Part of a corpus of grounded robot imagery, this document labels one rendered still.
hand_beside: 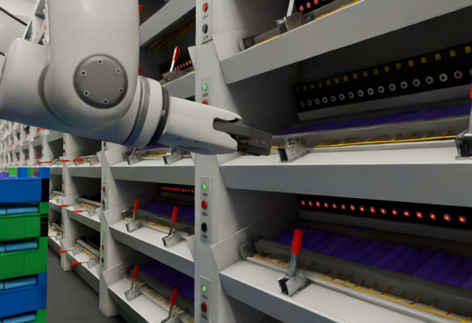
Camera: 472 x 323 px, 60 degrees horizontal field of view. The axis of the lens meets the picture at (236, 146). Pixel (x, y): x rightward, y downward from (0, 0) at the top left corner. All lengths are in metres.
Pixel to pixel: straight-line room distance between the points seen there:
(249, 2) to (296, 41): 0.26
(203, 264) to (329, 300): 0.30
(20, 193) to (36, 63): 0.61
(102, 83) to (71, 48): 0.04
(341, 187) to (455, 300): 0.17
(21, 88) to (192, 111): 0.17
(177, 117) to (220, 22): 0.37
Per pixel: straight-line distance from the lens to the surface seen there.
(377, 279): 0.59
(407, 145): 0.52
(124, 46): 0.39
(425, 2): 0.49
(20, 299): 1.06
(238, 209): 0.78
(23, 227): 1.03
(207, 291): 0.82
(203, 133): 0.48
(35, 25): 3.64
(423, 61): 0.65
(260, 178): 0.66
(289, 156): 0.60
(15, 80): 0.43
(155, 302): 1.19
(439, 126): 0.52
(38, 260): 1.05
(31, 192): 1.03
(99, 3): 0.39
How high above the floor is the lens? 0.48
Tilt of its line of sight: 3 degrees up
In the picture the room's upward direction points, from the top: straight up
